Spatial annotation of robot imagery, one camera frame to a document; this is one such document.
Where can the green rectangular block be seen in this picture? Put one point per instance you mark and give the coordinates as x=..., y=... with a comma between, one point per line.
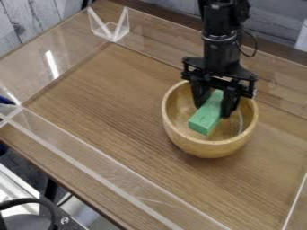
x=207, y=115

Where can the black table leg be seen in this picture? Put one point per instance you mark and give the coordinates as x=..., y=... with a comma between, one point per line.
x=50, y=189

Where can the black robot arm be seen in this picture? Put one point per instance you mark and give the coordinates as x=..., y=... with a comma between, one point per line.
x=223, y=17

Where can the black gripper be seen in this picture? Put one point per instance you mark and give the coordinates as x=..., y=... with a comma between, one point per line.
x=217, y=70

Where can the clear acrylic enclosure wall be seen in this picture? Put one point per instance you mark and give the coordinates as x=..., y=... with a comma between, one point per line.
x=89, y=85

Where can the black metal bracket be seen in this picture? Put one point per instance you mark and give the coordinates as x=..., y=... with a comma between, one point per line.
x=64, y=221

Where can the light brown wooden bowl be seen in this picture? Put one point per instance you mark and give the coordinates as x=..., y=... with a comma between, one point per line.
x=225, y=139

